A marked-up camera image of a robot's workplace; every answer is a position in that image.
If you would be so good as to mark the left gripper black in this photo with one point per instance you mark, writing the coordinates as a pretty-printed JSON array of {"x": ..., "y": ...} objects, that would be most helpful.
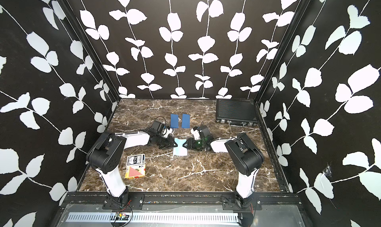
[{"x": 169, "y": 145}]

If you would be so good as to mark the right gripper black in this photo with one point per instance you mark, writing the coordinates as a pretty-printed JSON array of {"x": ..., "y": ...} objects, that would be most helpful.
[{"x": 191, "y": 144}]

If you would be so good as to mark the white square paper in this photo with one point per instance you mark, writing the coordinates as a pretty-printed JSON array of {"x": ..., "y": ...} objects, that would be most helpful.
[{"x": 180, "y": 150}]

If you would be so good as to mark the blue square paper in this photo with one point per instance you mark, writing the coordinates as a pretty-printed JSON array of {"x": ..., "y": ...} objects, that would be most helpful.
[
  {"x": 185, "y": 121},
  {"x": 174, "y": 121}
]

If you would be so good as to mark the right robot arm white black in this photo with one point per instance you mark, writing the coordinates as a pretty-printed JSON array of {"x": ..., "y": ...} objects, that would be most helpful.
[{"x": 245, "y": 155}]

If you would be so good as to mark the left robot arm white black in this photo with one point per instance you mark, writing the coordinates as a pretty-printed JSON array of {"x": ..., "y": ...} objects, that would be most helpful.
[{"x": 106, "y": 153}]

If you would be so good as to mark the blue white poker card box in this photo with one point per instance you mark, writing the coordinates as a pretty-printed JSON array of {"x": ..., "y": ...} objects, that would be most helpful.
[{"x": 136, "y": 160}]

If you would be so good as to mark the yellow red card box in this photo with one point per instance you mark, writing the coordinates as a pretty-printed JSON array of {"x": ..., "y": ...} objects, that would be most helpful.
[{"x": 135, "y": 171}]

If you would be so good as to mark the black case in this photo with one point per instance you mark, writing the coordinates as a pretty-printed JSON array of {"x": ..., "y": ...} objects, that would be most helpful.
[{"x": 236, "y": 112}]

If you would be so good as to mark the white perforated strip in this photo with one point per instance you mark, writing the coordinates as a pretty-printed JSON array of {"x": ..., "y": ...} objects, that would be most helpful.
[{"x": 165, "y": 218}]

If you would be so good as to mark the small green circuit board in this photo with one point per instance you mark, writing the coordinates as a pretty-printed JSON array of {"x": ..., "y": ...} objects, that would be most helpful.
[{"x": 122, "y": 217}]

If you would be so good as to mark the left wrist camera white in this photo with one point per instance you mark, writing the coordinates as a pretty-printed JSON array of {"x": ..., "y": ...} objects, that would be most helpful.
[{"x": 167, "y": 131}]

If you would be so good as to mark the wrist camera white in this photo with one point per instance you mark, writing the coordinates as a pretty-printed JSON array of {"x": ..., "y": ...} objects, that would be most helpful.
[
  {"x": 196, "y": 134},
  {"x": 167, "y": 131}
]

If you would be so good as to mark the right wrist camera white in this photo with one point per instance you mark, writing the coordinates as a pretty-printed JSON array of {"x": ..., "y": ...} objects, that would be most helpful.
[{"x": 196, "y": 134}]

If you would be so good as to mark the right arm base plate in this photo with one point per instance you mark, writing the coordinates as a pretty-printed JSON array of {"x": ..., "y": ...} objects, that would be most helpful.
[{"x": 236, "y": 203}]

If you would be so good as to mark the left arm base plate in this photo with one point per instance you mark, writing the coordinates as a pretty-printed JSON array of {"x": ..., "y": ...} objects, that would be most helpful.
[{"x": 134, "y": 200}]

